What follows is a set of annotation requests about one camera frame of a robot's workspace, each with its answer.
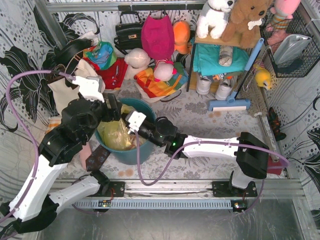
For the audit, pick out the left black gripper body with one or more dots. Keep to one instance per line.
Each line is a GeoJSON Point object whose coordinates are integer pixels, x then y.
{"type": "Point", "coordinates": [111, 110]}

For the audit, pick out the yellow trash bag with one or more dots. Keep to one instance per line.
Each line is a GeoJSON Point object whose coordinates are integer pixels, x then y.
{"type": "Point", "coordinates": [114, 135]}

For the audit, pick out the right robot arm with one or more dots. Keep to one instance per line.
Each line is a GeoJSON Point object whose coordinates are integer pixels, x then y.
{"type": "Point", "coordinates": [246, 150]}

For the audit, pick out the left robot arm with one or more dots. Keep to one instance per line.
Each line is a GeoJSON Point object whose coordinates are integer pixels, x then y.
{"type": "Point", "coordinates": [35, 207]}

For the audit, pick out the teal trash bin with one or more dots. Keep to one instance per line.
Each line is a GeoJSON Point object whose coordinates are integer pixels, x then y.
{"type": "Point", "coordinates": [129, 157]}

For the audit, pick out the cream canvas tote bag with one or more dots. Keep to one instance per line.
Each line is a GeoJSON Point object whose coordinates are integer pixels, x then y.
{"type": "Point", "coordinates": [63, 94]}

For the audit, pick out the rainbow striped bag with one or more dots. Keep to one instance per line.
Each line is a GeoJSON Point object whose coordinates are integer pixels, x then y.
{"type": "Point", "coordinates": [153, 91]}

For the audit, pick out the red garment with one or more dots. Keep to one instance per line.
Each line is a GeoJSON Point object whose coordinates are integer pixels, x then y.
{"type": "Point", "coordinates": [113, 76]}

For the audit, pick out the pink soft pad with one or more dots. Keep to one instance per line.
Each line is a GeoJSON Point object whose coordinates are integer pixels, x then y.
{"type": "Point", "coordinates": [84, 154]}

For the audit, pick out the brown floral necktie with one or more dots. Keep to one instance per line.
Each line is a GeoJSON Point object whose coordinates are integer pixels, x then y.
{"type": "Point", "coordinates": [96, 160]}

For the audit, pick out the orange checkered towel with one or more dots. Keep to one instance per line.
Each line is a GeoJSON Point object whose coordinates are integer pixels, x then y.
{"type": "Point", "coordinates": [53, 122]}

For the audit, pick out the colourful scarf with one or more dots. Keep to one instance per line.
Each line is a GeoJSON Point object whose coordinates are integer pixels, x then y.
{"type": "Point", "coordinates": [100, 57]}

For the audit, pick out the white fluffy plush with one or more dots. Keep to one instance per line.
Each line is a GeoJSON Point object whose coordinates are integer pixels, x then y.
{"type": "Point", "coordinates": [137, 60]}

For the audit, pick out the pink white plush doll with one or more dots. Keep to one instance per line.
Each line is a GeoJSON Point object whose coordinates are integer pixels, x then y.
{"type": "Point", "coordinates": [164, 70]}

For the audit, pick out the black leather handbag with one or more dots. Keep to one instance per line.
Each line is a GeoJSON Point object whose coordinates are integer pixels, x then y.
{"type": "Point", "coordinates": [128, 35]}

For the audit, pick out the black metal shelf rack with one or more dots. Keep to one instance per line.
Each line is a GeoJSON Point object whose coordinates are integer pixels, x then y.
{"type": "Point", "coordinates": [258, 42]}

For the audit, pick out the orange plush toy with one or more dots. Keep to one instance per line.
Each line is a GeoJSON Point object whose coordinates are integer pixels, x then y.
{"type": "Point", "coordinates": [182, 32]}

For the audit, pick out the grey patterned rolled cloth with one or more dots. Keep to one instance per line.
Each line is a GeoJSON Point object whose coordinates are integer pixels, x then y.
{"type": "Point", "coordinates": [225, 55]}

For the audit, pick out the white plush dog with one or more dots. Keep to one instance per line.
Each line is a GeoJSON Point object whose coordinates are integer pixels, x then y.
{"type": "Point", "coordinates": [213, 18]}

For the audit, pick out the yellow plush duck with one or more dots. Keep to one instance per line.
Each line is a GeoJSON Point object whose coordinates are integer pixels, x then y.
{"type": "Point", "coordinates": [262, 76]}

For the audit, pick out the brown plush dog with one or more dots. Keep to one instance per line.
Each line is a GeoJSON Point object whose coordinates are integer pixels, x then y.
{"type": "Point", "coordinates": [245, 19]}

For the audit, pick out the magenta orange cloth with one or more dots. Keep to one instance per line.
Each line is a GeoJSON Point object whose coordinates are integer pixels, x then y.
{"type": "Point", "coordinates": [274, 167]}

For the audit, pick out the silver pouch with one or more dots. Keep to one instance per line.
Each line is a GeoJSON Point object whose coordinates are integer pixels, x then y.
{"type": "Point", "coordinates": [290, 48]}

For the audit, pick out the pink plush toy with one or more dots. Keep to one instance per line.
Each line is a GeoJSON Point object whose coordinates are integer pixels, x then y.
{"type": "Point", "coordinates": [282, 16]}

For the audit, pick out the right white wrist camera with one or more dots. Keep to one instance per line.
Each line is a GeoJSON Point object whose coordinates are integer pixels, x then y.
{"type": "Point", "coordinates": [134, 119]}

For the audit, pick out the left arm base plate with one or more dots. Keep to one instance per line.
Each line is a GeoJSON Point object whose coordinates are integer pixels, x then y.
{"type": "Point", "coordinates": [115, 189]}

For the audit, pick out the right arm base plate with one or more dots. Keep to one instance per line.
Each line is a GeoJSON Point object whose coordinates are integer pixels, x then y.
{"type": "Point", "coordinates": [223, 189]}

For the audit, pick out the black wire basket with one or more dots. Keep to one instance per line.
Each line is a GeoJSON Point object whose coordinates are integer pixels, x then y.
{"type": "Point", "coordinates": [305, 62]}

